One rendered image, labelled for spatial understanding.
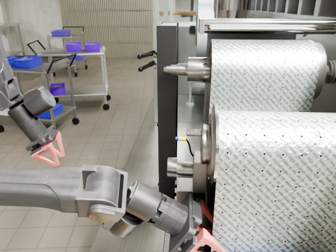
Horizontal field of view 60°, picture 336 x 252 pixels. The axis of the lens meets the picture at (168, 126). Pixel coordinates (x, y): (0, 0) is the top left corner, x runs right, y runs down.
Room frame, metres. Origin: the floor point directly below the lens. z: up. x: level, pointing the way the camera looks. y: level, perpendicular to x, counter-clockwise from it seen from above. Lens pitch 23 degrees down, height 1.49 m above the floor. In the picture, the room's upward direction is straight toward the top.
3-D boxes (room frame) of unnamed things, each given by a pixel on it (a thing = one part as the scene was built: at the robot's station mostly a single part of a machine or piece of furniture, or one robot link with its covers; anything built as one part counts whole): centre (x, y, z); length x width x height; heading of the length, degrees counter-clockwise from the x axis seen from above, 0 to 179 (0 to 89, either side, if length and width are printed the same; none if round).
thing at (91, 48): (4.40, 1.44, 0.50); 1.08 x 0.62 x 1.00; 93
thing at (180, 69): (0.74, -0.02, 1.33); 0.06 x 0.03 x 0.03; 86
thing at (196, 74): (0.73, -0.08, 1.33); 0.06 x 0.06 x 0.06; 86
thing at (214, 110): (0.48, -0.08, 1.25); 0.15 x 0.01 x 0.15; 176
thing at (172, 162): (0.52, -0.01, 1.18); 0.04 x 0.02 x 0.04; 176
